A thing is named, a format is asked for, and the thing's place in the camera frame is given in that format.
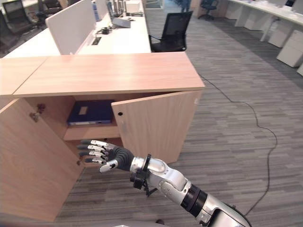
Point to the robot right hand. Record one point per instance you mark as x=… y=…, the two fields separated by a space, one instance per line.
x=118 y=157

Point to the blue folder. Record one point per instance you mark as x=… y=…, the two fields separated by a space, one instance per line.
x=91 y=112

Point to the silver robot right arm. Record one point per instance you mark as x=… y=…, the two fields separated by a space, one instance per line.
x=189 y=189

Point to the wooden cabinet shelf board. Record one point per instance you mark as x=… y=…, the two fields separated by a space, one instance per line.
x=92 y=132

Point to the wooden cabinet door with hole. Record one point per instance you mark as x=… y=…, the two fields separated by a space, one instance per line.
x=154 y=125

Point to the wooden office cabinet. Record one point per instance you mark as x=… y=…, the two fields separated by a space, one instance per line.
x=104 y=73

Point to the wooden cabinet door with hinges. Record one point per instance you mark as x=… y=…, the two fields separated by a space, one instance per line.
x=30 y=163

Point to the long white office desk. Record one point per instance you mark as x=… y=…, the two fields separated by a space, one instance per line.
x=113 y=37

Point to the black mesh office chair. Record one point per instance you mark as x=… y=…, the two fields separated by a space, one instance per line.
x=172 y=33

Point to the black swivel office chair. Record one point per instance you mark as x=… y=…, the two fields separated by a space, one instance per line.
x=208 y=8

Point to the black headset on desk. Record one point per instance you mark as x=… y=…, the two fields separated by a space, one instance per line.
x=103 y=30

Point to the grey open laptop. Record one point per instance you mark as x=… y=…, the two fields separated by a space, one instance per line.
x=122 y=21

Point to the white desk divider panel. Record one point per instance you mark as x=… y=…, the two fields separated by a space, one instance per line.
x=71 y=26

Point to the person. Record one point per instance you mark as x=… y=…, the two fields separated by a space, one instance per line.
x=185 y=4

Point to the white drawer pedestal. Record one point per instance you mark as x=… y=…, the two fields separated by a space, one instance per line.
x=290 y=48
x=280 y=35

